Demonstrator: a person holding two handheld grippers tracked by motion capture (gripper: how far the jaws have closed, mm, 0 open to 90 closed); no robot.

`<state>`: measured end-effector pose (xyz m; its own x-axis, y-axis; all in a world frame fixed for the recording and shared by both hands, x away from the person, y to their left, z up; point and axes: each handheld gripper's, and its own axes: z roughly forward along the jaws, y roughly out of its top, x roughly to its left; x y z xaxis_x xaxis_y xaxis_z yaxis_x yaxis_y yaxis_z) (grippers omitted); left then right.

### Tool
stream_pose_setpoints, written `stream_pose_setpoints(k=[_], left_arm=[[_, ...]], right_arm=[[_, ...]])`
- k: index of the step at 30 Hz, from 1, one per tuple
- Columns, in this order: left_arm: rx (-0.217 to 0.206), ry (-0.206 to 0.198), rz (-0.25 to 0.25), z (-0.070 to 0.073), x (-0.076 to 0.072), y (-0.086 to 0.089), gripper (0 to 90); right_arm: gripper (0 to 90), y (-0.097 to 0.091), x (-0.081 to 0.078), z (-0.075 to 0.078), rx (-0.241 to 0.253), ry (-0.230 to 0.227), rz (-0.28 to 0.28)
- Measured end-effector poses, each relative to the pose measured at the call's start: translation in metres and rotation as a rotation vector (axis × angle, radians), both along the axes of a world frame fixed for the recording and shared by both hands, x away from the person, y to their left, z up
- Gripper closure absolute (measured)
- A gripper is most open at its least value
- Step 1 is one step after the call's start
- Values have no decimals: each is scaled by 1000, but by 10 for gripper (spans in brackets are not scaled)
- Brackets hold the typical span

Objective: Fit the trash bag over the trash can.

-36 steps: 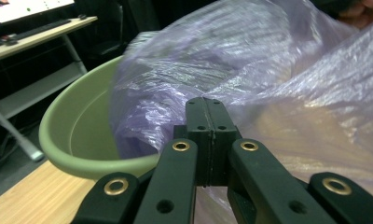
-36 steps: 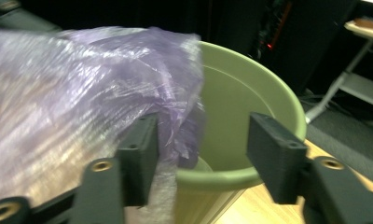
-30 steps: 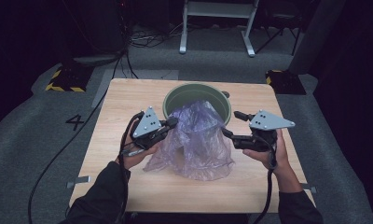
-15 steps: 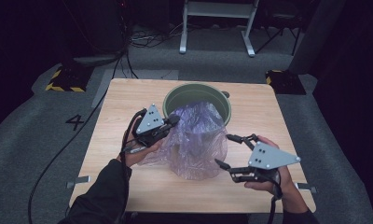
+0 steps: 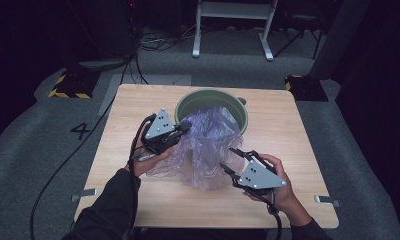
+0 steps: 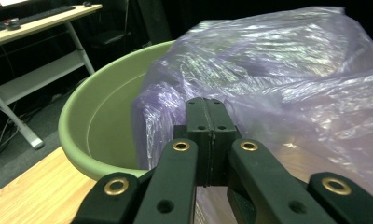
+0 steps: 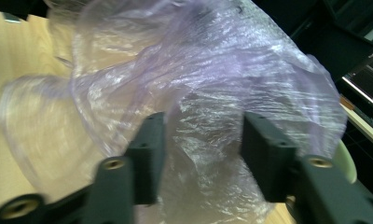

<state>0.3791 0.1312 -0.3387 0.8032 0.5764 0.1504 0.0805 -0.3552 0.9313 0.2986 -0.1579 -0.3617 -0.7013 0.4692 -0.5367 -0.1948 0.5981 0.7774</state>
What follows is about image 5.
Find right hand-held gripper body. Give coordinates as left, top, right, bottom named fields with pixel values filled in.
left=236, top=151, right=288, bottom=198

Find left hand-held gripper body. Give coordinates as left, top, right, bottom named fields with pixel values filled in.
left=139, top=107, right=185, bottom=157

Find purple plastic bag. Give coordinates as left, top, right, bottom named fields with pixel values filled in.
left=146, top=105, right=246, bottom=192

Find green round bin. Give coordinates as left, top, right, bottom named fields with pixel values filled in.
left=173, top=88, right=250, bottom=136

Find person's right hand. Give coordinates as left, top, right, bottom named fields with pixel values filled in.
left=244, top=153, right=305, bottom=220

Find person's left hand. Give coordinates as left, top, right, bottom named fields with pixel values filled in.
left=124, top=133, right=176, bottom=178

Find black equipment stand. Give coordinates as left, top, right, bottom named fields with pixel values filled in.
left=64, top=0, right=139, bottom=73

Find black yellow striped base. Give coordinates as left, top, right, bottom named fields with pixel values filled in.
left=48, top=69, right=101, bottom=100
left=284, top=74, right=330, bottom=103

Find white metal stand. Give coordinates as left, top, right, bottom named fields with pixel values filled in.
left=191, top=0, right=279, bottom=63

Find black tripod legs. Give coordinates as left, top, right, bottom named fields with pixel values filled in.
left=272, top=13, right=324, bottom=61

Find grey pillar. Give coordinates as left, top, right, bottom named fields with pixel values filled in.
left=309, top=0, right=372, bottom=81

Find left hand-held gripper cable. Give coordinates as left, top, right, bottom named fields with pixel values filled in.
left=127, top=113, right=157, bottom=240

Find hand-held gripper cable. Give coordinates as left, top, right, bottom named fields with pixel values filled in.
left=127, top=113, right=157, bottom=240
left=251, top=191, right=284, bottom=240

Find right hand-held gripper cable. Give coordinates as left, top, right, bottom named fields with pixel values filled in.
left=251, top=191, right=284, bottom=240

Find metal table bracket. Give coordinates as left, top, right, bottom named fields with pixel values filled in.
left=313, top=194, right=340, bottom=208
left=70, top=188, right=98, bottom=203

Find bundle of floor cables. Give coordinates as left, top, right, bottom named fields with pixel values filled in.
left=137, top=24, right=202, bottom=53

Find long black floor cable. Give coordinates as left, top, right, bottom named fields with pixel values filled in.
left=29, top=49, right=139, bottom=240

